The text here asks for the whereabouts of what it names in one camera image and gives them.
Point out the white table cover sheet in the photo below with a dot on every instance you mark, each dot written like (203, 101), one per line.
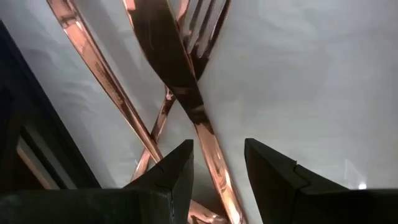
(295, 77)

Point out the black aluminium table frame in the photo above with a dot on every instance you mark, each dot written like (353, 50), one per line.
(12, 93)

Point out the copper table knife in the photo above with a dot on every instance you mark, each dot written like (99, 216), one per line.
(174, 71)

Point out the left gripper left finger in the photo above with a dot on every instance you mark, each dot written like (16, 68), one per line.
(149, 202)

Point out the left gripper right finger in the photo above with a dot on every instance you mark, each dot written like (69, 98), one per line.
(286, 193)

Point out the copper spoon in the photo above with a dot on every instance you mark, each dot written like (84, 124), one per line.
(102, 74)

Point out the copper fork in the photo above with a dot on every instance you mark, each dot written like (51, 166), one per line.
(202, 62)

